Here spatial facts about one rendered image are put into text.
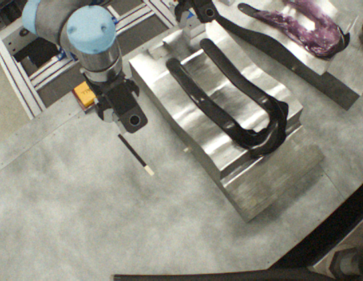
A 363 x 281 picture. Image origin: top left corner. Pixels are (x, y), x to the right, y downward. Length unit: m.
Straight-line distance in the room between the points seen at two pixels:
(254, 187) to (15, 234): 0.63
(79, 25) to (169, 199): 0.55
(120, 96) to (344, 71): 0.61
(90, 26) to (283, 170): 0.60
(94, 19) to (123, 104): 0.21
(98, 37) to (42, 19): 0.13
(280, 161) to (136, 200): 0.37
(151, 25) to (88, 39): 1.33
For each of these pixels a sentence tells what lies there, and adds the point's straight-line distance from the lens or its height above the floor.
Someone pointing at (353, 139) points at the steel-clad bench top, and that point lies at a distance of 1.18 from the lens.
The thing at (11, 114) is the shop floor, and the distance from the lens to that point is 2.16.
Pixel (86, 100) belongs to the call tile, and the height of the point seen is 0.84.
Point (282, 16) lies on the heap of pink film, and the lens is 1.15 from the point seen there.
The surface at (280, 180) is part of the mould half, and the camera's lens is 1.01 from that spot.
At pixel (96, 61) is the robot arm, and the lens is 0.69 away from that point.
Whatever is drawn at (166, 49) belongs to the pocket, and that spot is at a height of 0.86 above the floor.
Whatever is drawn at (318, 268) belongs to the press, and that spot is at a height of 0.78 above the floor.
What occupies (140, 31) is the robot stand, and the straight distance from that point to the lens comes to 1.94.
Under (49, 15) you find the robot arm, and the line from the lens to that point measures 0.71.
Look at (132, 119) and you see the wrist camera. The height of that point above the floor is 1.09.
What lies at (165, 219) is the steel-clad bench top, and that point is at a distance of 1.03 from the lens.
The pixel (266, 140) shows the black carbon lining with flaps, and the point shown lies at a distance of 1.02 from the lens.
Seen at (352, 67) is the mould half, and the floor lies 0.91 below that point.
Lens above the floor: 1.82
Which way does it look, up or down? 71 degrees down
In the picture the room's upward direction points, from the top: 1 degrees counter-clockwise
